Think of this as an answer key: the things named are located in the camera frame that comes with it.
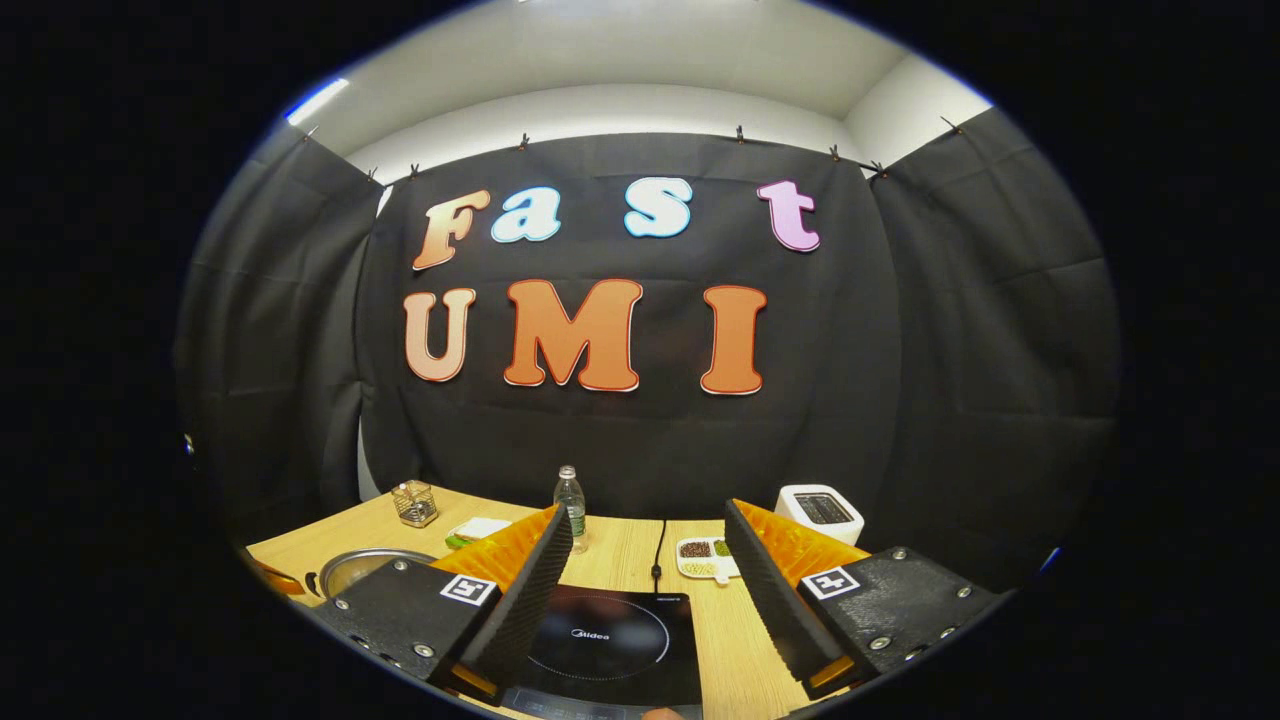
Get stainless steel pot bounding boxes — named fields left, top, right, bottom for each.
left=305, top=547, right=441, bottom=606

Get sandwich with lettuce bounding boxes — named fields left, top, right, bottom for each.
left=445, top=516, right=513, bottom=551

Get white divided dish of beans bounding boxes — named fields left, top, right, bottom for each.
left=676, top=536, right=743, bottom=584

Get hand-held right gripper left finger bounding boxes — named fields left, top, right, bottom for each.
left=312, top=503, right=576, bottom=706

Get black backdrop cloth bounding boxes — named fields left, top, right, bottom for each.
left=175, top=105, right=1121, bottom=591

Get white toaster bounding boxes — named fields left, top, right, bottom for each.
left=775, top=484, right=866, bottom=547

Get clear plastic water bottle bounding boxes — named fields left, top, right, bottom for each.
left=553, top=465, right=589, bottom=556

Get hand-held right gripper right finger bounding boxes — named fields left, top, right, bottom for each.
left=724, top=498, right=1006, bottom=701

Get black induction cooktop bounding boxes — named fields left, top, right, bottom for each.
left=500, top=585, right=704, bottom=720

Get metal wire basket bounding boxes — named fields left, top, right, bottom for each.
left=390, top=480, right=440, bottom=529

